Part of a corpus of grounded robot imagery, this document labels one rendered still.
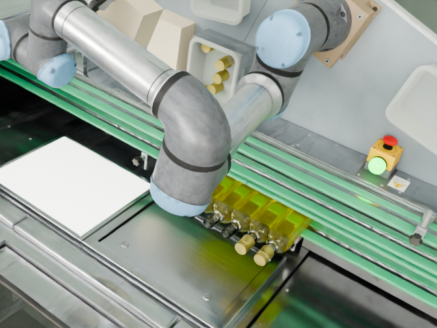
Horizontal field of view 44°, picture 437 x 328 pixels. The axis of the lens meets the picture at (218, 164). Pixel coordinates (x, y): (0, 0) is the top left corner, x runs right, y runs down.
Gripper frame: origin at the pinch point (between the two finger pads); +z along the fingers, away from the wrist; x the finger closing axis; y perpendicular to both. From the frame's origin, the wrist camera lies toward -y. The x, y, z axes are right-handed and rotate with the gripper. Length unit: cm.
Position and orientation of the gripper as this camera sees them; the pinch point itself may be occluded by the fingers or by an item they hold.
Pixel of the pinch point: (118, 12)
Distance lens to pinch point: 142.5
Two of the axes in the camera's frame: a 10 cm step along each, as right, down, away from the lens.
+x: -4.1, 6.1, 6.8
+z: 5.7, -4.1, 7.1
